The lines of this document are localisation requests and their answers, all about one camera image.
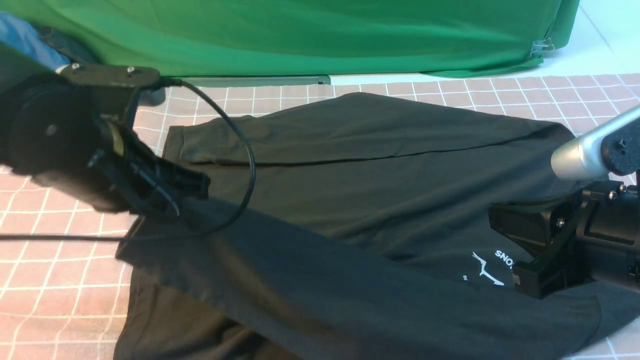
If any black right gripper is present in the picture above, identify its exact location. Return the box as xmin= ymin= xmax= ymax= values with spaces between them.
xmin=487 ymin=180 xmax=640 ymax=299

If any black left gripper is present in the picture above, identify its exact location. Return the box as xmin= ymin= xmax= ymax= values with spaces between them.
xmin=10 ymin=85 xmax=211 ymax=215

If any dark gray long-sleeve shirt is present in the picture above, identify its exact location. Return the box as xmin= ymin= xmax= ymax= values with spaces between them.
xmin=113 ymin=93 xmax=639 ymax=360

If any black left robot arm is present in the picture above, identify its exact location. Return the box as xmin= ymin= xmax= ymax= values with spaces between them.
xmin=1 ymin=45 xmax=210 ymax=220

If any gray metal backdrop bar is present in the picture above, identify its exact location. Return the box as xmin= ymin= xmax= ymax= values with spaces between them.
xmin=180 ymin=75 xmax=331 ymax=88

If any green backdrop cloth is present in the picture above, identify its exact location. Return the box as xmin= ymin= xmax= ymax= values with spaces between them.
xmin=1 ymin=0 xmax=579 ymax=78

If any dark gray crumpled garment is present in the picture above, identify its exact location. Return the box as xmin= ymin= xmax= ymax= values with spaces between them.
xmin=34 ymin=25 xmax=100 ymax=64

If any clear backdrop clip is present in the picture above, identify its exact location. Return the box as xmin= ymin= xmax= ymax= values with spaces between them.
xmin=530 ymin=38 xmax=555 ymax=58

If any blue crumpled garment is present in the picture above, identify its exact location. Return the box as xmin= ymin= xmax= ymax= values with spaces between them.
xmin=0 ymin=11 xmax=71 ymax=71

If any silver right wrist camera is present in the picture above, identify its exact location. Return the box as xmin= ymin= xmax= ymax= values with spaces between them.
xmin=550 ymin=105 xmax=640 ymax=181

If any black left camera cable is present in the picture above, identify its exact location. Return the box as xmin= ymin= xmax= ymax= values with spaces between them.
xmin=0 ymin=77 xmax=257 ymax=243

